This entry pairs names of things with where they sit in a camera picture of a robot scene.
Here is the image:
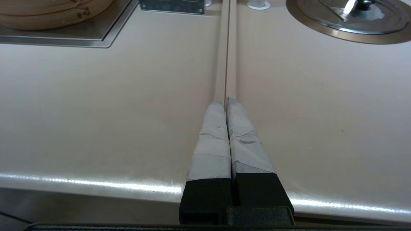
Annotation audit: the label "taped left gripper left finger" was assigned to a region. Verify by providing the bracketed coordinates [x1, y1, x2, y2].
[179, 101, 232, 225]

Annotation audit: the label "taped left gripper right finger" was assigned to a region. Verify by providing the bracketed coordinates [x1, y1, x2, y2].
[226, 97, 293, 208]

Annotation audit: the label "hinged steel pot lid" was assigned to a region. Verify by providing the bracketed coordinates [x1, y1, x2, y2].
[296, 0, 411, 35]

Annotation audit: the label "clear acrylic label sign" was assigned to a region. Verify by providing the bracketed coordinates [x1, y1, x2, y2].
[139, 0, 206, 15]

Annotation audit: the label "white round support pole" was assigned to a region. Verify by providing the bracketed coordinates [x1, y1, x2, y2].
[247, 0, 271, 10]

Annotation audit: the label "recessed steel steamer tray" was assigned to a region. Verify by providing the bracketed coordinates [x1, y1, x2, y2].
[0, 0, 139, 48]

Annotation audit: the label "stacked bamboo steamer baskets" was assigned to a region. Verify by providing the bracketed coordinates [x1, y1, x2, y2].
[0, 0, 113, 31]

